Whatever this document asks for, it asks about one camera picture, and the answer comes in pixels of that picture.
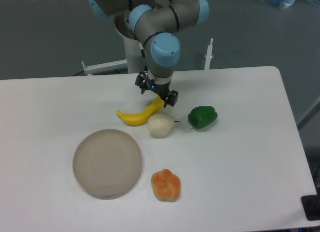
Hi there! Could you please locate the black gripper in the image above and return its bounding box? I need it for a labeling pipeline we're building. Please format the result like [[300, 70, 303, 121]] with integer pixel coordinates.
[[135, 71, 179, 108]]

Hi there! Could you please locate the yellow toy banana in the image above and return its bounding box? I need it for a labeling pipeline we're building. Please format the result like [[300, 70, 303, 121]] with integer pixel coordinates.
[[116, 96, 164, 126]]

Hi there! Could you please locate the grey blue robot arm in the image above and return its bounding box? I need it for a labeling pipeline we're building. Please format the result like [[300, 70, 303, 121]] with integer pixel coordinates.
[[89, 0, 210, 106]]

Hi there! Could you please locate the white toy pear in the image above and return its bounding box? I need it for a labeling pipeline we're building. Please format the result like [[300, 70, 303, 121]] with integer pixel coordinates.
[[147, 113, 180, 139]]

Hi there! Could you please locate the green toy bell pepper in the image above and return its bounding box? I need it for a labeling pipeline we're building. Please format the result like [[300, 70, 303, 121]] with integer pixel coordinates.
[[187, 106, 218, 129]]

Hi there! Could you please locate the beige round plate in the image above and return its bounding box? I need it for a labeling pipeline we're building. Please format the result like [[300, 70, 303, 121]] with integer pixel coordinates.
[[72, 129, 143, 200]]

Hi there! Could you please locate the orange knotted bread roll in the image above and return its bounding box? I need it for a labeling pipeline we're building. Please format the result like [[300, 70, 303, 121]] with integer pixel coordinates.
[[151, 169, 181, 202]]

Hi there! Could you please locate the black device at table edge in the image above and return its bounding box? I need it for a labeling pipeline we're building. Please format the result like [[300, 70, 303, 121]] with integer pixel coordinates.
[[301, 195, 320, 221]]

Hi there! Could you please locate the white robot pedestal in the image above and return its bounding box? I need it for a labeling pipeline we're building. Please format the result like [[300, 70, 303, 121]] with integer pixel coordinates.
[[114, 9, 148, 73]]

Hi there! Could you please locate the black cable on pedestal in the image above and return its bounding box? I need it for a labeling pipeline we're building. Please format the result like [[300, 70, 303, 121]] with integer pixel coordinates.
[[139, 48, 149, 72]]

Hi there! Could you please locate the white metal bracket left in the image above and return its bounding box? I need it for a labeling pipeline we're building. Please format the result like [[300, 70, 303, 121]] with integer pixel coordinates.
[[81, 59, 127, 75]]

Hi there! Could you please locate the white metal bracket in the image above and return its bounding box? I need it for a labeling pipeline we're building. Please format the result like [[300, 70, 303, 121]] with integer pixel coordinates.
[[81, 59, 127, 75], [204, 38, 214, 70]]

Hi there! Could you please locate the white metal bracket right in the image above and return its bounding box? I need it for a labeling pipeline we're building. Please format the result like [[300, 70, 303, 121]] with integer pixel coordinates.
[[204, 38, 214, 70]]

